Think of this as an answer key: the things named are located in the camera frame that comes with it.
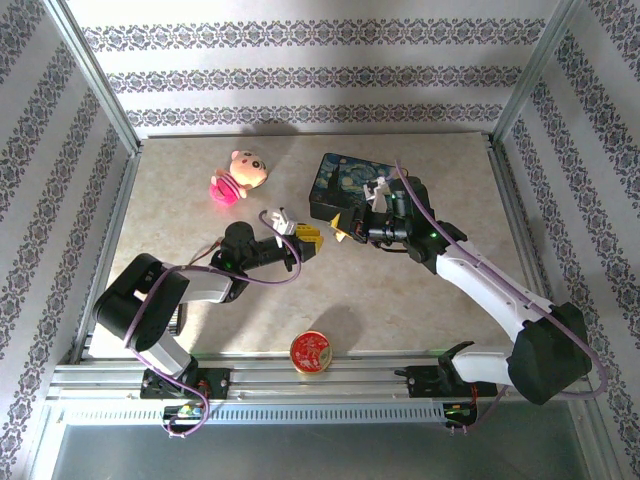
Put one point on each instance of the red gold round tin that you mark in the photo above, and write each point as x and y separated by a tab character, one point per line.
311	352

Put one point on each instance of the aluminium frame rail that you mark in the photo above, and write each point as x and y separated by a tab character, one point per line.
350	380

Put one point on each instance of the pink plush doll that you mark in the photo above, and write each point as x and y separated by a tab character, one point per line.
242	172

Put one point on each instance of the starry night tin box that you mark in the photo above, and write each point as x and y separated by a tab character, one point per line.
340	180

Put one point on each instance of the black box with coloured items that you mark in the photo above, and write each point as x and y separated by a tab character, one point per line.
180	320

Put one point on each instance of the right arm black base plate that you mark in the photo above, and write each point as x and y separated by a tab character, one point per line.
425	380

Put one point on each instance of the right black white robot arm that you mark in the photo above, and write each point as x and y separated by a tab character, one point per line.
550	360

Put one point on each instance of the aluminium frame post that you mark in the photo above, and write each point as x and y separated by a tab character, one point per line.
95	80
537	70

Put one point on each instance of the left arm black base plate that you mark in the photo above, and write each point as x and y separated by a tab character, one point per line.
215	382

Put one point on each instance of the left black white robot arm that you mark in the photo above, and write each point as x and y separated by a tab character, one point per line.
150	310

